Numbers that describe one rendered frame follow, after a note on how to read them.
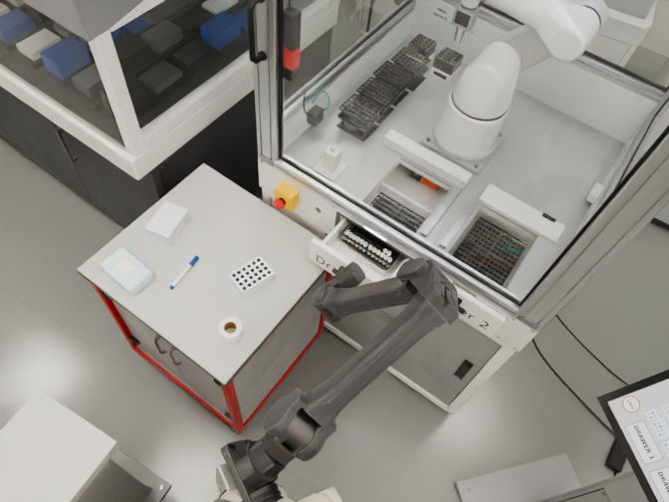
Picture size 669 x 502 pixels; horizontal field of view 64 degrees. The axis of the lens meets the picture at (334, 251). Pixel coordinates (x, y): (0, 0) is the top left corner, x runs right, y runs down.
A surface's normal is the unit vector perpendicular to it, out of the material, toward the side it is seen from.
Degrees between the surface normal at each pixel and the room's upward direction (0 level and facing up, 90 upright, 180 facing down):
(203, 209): 0
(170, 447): 0
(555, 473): 5
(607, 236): 90
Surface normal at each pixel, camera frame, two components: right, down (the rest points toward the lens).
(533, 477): 0.06, -0.60
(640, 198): -0.58, 0.66
